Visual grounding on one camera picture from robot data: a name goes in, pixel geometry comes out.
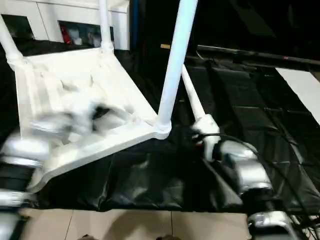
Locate white plastic table top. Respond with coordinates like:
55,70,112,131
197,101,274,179
12,47,172,193

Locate white plastic table leg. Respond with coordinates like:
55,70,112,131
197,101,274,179
98,0,115,55
154,0,199,140
0,15,27,70
180,65,208,123

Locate black plastic mat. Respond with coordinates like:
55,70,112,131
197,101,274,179
0,39,320,213

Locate small bottles behind glass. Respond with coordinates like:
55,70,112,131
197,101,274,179
59,21,115,47

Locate dark right robot foot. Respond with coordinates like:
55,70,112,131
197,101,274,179
156,234,182,240

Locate white cabinet with glass doors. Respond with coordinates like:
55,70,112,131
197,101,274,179
0,0,132,50

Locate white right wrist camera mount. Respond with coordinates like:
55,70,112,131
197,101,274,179
192,114,221,161

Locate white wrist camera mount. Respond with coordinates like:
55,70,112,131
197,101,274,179
60,102,98,136
192,114,221,161

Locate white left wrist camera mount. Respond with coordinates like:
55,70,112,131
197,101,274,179
60,102,98,136

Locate dark metal rail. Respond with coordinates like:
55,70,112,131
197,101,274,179
196,45,320,68

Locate black floor cables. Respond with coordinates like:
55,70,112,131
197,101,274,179
295,210,320,240

